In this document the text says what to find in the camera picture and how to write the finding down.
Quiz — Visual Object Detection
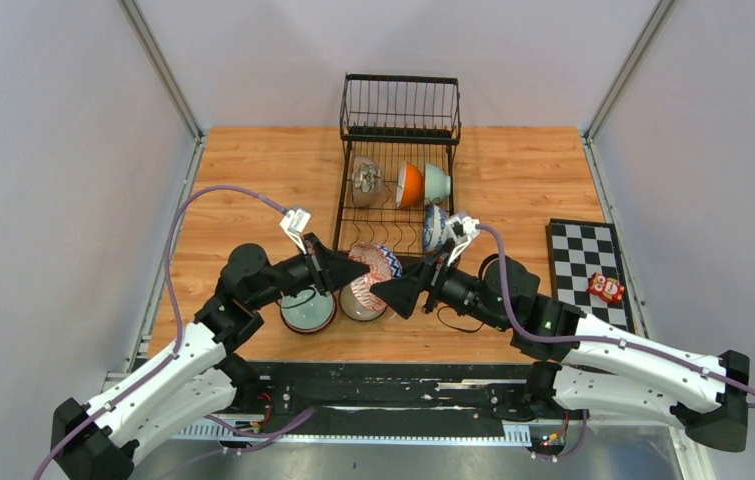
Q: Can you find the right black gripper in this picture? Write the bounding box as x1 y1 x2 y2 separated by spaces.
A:
369 239 508 333

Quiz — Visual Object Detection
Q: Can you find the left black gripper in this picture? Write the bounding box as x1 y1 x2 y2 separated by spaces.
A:
250 233 369 310

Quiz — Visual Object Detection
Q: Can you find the red white patterned bowl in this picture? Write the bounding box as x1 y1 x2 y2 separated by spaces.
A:
348 242 403 311

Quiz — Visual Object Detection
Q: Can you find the blue floral bowl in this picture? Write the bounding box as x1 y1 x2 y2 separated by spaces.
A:
422 205 449 253

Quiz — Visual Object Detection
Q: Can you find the beige bowl black rim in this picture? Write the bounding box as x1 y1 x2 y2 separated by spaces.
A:
351 155 383 208

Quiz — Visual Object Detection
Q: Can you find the celadon bowl brown rim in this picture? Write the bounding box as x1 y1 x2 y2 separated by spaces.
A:
423 163 452 206

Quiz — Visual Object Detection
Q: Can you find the black wire dish rack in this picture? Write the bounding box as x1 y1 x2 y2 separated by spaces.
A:
333 73 462 259

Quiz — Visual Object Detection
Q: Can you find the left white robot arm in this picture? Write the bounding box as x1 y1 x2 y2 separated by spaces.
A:
51 234 369 479

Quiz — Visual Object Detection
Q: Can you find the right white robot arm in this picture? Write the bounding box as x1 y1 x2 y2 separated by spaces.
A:
370 252 750 453

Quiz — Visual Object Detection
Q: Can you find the celadon bowl black rim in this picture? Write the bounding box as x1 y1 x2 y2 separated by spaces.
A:
279 287 337 334

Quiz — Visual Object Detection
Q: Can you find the black white checkerboard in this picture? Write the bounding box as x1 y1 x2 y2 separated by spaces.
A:
546 218 636 333

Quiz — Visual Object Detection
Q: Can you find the red owl toy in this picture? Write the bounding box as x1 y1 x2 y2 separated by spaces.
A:
587 272 625 305

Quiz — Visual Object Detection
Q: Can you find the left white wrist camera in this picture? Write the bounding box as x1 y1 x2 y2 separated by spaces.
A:
279 207 311 254

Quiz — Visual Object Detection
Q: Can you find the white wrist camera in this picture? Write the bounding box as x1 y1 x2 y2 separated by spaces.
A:
279 207 311 254
446 211 480 265

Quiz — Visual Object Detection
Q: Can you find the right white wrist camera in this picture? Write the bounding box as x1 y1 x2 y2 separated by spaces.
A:
446 211 480 265

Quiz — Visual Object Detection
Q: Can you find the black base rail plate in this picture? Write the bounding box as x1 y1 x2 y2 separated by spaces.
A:
181 360 590 439

